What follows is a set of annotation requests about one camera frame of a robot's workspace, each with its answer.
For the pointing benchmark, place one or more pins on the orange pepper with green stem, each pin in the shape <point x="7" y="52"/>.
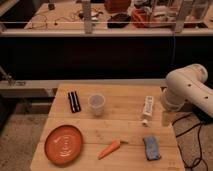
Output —
<point x="113" y="146"/>

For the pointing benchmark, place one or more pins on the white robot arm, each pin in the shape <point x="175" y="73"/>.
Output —
<point x="188" y="84"/>

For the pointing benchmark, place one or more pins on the clear plastic cup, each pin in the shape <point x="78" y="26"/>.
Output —
<point x="96" y="104"/>

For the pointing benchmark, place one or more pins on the black rectangular case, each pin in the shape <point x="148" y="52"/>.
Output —
<point x="74" y="102"/>

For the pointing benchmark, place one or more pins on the white tube with cap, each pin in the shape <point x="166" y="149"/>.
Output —
<point x="147" y="110"/>

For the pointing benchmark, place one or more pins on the black bowl on bench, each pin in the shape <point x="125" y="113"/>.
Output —
<point x="119" y="20"/>

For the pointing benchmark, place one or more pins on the blue sponge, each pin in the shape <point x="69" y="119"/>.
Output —
<point x="151" y="148"/>

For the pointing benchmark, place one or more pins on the orange round plate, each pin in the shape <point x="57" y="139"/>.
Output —
<point x="63" y="145"/>

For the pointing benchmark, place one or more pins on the grey metal post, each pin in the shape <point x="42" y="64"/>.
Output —
<point x="86" y="6"/>
<point x="184" y="11"/>

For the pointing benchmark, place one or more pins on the grey metal post right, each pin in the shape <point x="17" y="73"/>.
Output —
<point x="184" y="11"/>

